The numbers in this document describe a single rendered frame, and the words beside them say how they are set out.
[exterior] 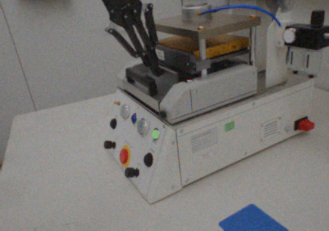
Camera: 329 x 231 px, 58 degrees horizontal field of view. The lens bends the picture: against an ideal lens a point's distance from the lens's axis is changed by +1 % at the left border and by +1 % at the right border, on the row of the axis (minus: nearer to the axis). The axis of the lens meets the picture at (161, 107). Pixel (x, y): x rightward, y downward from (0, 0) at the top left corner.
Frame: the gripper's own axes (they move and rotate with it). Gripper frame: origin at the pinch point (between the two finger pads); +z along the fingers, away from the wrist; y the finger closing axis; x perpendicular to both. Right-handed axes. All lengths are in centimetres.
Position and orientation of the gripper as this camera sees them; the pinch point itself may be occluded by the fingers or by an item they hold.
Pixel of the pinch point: (152, 63)
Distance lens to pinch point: 76.9
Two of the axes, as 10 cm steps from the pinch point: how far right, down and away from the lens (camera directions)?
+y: -7.8, 5.8, -2.3
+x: 4.7, 3.1, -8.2
